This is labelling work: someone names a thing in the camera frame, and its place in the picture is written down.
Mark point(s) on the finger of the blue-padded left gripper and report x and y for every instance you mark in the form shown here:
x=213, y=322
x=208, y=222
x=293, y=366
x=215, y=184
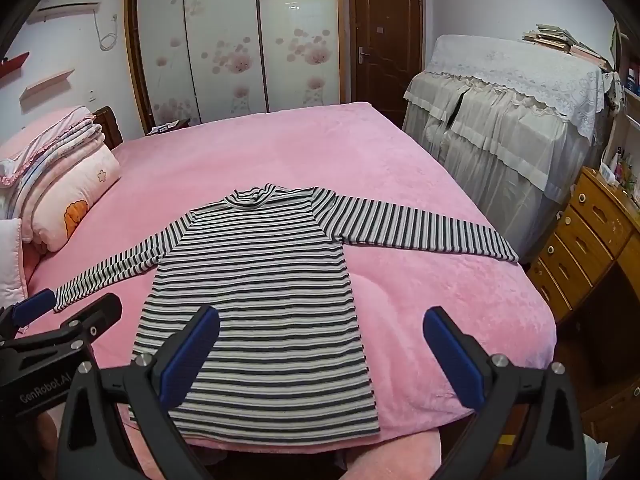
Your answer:
x=20, y=315

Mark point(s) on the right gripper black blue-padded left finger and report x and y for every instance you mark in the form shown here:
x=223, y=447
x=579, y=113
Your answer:
x=93, y=442

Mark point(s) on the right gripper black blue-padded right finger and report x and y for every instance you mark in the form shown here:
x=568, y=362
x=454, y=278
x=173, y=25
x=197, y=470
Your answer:
x=525, y=423

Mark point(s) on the black white striped shirt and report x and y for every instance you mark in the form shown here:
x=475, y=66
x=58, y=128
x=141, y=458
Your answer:
x=288, y=367

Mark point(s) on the white pink pillow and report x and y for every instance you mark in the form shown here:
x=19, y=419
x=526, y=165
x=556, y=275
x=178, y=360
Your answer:
x=13, y=286

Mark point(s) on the folded pink cartoon quilt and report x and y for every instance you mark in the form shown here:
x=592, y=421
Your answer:
x=61, y=198

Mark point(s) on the folded pink striped blanket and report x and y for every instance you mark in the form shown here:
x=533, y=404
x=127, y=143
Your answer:
x=30, y=154

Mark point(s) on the dark wooden headboard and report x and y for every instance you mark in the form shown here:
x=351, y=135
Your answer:
x=105, y=117

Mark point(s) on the wooden drawer chest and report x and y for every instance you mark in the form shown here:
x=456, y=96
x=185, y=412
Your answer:
x=596, y=232

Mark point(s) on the beige cloth-covered cabinet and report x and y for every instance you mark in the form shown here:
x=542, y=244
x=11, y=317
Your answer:
x=515, y=157

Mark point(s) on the floral sliding wardrobe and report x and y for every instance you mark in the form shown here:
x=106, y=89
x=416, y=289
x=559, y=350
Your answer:
x=205, y=60

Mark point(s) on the white lace cover cloth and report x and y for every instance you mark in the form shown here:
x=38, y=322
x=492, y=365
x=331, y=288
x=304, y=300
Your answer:
x=574, y=87

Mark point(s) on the stack of books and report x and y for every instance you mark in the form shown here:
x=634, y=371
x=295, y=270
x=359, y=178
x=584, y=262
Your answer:
x=558, y=38

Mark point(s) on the dark brown wooden door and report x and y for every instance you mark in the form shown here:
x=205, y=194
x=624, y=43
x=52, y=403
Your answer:
x=386, y=51

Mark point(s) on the pink wall shelf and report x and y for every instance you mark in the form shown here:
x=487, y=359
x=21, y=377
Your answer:
x=45, y=83

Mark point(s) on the red wall shelf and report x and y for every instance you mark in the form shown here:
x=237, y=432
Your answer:
x=10, y=65

